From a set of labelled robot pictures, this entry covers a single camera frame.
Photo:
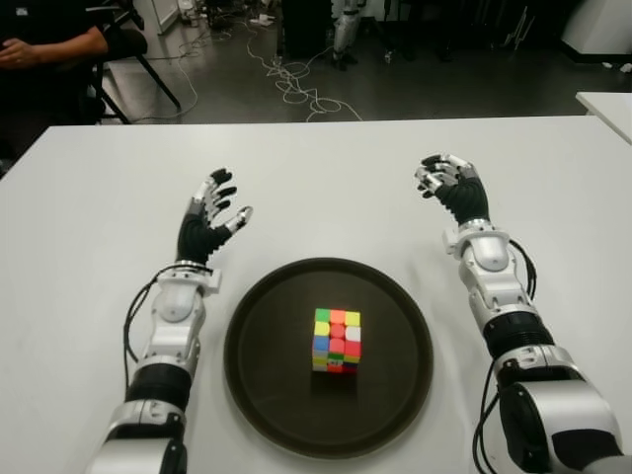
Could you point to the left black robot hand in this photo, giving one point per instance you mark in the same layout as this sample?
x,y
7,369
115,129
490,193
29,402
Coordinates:
x,y
200,237

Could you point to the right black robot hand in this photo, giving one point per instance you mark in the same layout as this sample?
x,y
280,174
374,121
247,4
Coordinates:
x,y
466,197

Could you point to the multicoloured Rubik's cube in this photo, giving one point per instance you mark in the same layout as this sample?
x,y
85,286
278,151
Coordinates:
x,y
336,340

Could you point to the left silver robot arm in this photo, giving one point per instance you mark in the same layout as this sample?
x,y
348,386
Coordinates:
x,y
173,311

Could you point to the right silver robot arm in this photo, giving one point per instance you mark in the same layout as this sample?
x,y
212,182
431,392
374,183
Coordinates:
x,y
489,257

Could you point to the dark brown round plate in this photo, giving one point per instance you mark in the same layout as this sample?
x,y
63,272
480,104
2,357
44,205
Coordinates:
x,y
266,355

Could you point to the white side table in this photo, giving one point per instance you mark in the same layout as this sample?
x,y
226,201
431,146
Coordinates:
x,y
607,108

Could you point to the black chair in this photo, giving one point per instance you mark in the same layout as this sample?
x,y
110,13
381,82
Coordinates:
x,y
128,44

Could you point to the white machine base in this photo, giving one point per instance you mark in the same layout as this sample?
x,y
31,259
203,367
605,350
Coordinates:
x,y
602,24

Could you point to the white power strip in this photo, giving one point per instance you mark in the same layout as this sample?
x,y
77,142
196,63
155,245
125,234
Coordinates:
x,y
261,21

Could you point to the black cabinet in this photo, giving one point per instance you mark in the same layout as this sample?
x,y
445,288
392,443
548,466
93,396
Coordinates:
x,y
306,24

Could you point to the person in black shirt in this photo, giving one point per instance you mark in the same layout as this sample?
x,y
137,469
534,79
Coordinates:
x,y
49,20

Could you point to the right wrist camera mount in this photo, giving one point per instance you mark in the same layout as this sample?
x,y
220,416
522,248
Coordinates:
x,y
450,242

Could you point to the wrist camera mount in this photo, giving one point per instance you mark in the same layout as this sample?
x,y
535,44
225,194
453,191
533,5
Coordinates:
x,y
214,284
450,242

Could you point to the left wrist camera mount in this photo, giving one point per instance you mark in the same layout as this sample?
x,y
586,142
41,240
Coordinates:
x,y
214,284

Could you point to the grey leaning frame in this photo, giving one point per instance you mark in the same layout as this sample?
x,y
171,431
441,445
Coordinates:
x,y
518,27

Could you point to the white cabinet frame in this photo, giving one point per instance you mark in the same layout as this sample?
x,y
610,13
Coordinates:
x,y
168,15

